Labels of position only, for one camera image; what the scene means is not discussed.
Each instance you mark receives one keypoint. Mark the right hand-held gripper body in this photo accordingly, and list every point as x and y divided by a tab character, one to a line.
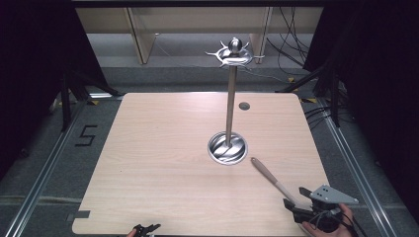
329	196

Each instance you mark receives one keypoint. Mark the steel utensil rack stand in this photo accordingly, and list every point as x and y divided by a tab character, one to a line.
231	98

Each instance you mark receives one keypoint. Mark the person's left hand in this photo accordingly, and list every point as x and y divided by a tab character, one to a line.
131	234

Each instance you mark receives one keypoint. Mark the person's right hand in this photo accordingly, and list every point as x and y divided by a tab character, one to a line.
342	230

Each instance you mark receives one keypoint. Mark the black tape strip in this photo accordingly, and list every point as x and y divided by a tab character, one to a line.
82	214

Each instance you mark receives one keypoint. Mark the black tripod stand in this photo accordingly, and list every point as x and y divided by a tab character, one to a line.
67	98
332	92

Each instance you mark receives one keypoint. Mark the black tape floor number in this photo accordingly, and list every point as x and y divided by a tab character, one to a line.
86	135

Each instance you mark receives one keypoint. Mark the black curtain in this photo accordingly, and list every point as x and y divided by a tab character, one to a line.
385	82
33	65

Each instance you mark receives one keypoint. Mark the beige wooden cabinet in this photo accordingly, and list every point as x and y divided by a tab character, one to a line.
145	36

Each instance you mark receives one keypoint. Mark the aluminium floor rail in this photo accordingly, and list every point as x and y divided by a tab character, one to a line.
359	171
42	171

